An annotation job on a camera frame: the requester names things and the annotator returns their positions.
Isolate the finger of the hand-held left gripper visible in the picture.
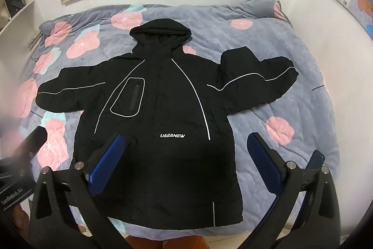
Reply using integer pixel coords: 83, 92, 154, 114
17, 126, 49, 157

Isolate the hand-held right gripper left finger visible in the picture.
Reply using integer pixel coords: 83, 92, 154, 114
29, 134, 129, 249

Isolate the black box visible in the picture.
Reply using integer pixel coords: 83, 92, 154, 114
4, 0, 24, 16

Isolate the black hooded jacket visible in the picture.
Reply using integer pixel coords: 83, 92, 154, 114
36, 19, 299, 228

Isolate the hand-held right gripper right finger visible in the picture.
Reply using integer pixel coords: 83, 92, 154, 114
246, 133, 342, 249

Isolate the grey floral blanket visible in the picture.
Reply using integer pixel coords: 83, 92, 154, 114
16, 0, 341, 238

